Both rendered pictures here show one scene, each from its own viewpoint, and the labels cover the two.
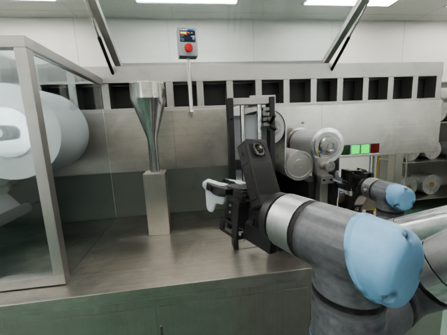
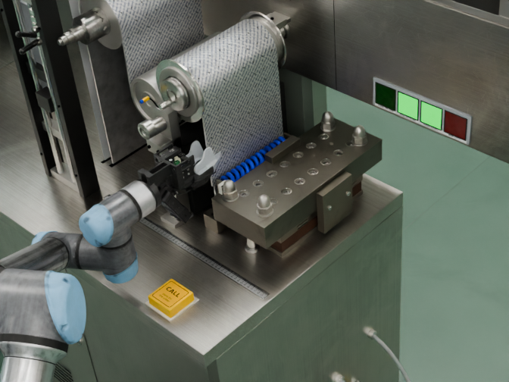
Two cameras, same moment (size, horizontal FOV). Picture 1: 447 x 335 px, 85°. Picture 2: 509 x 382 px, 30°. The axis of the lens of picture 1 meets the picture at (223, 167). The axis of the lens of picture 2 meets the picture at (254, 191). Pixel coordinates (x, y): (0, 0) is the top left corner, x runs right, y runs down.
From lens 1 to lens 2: 2.16 m
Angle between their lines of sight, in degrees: 57
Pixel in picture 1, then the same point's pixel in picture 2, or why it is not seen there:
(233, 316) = (10, 241)
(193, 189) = not seen: hidden behind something
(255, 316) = not seen: hidden behind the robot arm
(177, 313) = not seen: outside the picture
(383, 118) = (482, 61)
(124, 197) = (65, 11)
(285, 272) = (25, 229)
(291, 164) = (139, 94)
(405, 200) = (87, 233)
